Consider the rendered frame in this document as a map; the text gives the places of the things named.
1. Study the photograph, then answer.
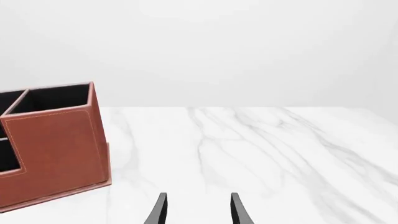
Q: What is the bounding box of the red-brown desk caddy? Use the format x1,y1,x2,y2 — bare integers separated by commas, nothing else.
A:
0,81,112,214

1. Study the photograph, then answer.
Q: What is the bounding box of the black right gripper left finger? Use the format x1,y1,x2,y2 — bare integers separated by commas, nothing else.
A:
143,192,168,224

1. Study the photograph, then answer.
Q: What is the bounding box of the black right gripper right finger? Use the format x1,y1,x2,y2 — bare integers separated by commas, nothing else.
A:
230,192,256,224

